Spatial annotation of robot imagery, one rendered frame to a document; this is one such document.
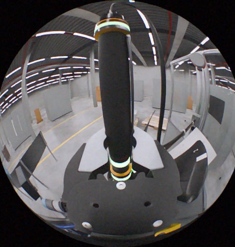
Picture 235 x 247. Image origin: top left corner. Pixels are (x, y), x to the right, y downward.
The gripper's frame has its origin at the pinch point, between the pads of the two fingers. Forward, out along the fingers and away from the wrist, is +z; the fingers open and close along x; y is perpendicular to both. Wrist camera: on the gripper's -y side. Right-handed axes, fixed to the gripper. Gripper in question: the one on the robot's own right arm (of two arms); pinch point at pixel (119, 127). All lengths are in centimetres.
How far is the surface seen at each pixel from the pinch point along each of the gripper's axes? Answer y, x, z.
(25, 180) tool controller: 26, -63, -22
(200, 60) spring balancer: -38, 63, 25
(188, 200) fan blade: 6.4, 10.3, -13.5
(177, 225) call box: 42, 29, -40
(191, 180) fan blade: 6.8, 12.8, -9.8
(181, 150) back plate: 26.0, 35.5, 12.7
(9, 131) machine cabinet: 24, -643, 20
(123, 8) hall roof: -445, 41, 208
